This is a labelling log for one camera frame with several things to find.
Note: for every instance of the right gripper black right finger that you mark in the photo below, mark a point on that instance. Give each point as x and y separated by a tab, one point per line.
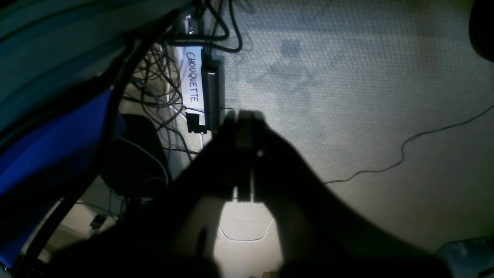
280	172

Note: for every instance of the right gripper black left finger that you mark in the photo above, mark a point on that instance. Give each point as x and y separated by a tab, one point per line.
205	178

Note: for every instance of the black power brick with label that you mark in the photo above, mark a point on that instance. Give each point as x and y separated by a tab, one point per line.
202	91

